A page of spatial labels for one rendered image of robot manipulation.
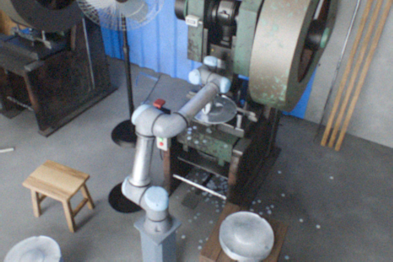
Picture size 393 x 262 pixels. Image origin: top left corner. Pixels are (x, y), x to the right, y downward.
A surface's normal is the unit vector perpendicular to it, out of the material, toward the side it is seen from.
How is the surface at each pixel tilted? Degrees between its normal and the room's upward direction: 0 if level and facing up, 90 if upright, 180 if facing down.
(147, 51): 90
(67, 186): 0
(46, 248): 0
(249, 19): 90
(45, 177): 0
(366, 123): 90
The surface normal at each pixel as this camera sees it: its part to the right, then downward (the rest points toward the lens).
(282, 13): -0.40, 0.02
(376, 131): -0.49, 0.51
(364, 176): 0.03, -0.79
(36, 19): 0.85, 0.33
